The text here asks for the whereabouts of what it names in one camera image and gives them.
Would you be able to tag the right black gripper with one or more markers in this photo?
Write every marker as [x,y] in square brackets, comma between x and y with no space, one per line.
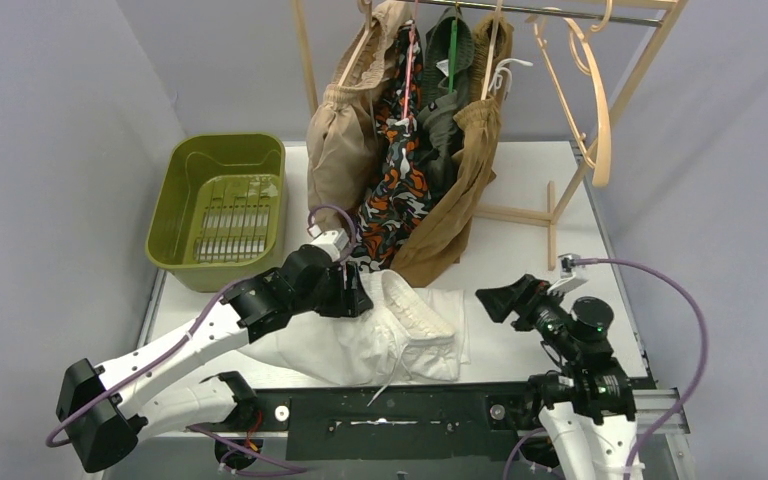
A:
[523,296]

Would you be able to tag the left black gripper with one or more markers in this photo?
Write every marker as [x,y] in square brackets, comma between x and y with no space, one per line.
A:
[355,293]

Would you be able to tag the white shorts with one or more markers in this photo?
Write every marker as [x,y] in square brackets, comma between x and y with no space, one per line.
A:
[409,335]

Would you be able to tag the camouflage patterned shorts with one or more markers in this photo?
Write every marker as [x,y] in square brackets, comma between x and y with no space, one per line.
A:
[398,195]

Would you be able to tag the olive green plastic basket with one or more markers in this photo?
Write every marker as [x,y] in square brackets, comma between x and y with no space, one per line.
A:
[221,210]

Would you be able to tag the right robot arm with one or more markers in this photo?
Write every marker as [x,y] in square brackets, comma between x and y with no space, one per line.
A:
[586,406]

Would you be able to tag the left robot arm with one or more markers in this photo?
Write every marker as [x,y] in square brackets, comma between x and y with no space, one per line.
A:
[105,410]

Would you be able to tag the brown shorts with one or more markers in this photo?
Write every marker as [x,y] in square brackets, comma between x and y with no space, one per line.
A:
[443,235]

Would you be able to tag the beige shorts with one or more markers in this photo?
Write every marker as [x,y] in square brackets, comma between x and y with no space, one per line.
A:
[342,142]

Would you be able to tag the pink hanger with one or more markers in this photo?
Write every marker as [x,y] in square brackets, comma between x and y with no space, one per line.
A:
[410,60]

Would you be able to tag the dark green shorts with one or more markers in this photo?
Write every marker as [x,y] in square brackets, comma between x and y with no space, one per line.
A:
[440,135]

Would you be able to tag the white plastic hanger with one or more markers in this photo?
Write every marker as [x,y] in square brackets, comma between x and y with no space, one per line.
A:
[502,77]

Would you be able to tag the green hanger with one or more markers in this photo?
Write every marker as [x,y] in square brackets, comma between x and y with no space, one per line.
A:
[452,53]

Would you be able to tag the wooden clothes rack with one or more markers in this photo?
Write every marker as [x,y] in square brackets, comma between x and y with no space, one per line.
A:
[660,17]

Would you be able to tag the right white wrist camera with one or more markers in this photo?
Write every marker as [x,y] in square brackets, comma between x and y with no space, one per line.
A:
[566,272]

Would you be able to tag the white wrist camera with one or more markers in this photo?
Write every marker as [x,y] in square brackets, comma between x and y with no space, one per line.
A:
[566,272]
[334,242]

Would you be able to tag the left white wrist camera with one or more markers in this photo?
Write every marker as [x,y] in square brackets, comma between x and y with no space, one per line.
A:
[334,242]

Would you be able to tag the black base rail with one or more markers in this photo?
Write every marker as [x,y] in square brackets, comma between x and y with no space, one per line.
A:
[420,422]

